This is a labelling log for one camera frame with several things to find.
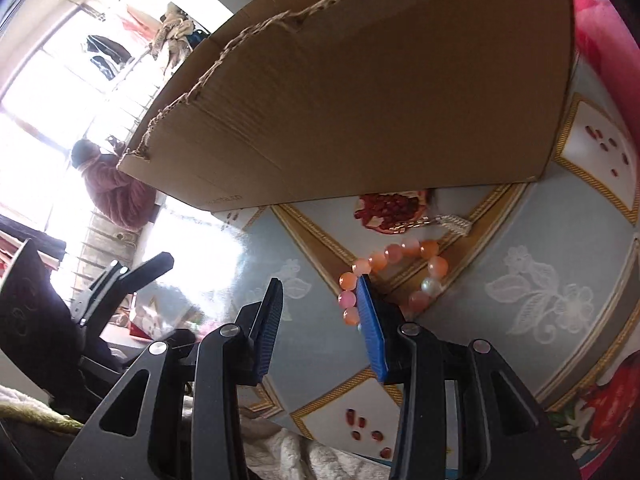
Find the green fleece cloth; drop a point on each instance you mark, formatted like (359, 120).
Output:
(35, 410)

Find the dark hanging jackets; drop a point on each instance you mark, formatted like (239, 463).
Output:
(107, 52)

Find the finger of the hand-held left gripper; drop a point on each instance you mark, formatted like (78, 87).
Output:
(180, 340)
(130, 280)

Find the pink floral blanket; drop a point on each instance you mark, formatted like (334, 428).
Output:
(600, 25)

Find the white fluffy garment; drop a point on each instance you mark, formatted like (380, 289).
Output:
(320, 460)

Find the brown cardboard box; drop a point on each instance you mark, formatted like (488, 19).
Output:
(375, 100)

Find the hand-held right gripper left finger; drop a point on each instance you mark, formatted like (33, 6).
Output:
(265, 335)

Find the fruit print tablecloth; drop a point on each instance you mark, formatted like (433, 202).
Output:
(525, 285)

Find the beige blanket pile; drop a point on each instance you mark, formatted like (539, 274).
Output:
(172, 35)

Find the pink hanging garment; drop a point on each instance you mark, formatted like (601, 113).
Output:
(140, 20)

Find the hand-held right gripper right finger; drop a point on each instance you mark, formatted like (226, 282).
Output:
(372, 335)

